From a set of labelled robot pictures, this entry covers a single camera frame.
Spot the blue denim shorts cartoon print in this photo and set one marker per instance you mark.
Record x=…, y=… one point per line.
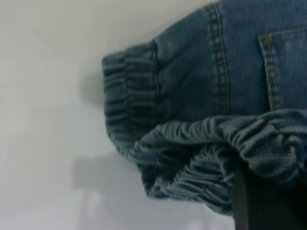
x=192, y=79

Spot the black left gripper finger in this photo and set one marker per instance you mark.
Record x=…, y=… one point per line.
x=243, y=203

